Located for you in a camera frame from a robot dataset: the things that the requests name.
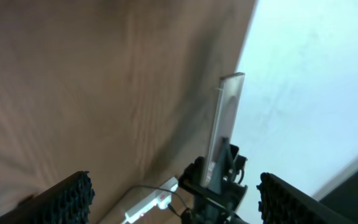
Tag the white power strip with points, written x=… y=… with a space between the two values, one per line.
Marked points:
x=159 y=197

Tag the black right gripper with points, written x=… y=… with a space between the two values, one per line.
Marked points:
x=223 y=194

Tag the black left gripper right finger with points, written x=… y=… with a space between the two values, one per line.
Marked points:
x=282 y=203

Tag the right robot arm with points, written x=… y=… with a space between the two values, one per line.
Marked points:
x=214 y=218

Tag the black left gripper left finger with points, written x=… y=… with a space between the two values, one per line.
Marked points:
x=67 y=202

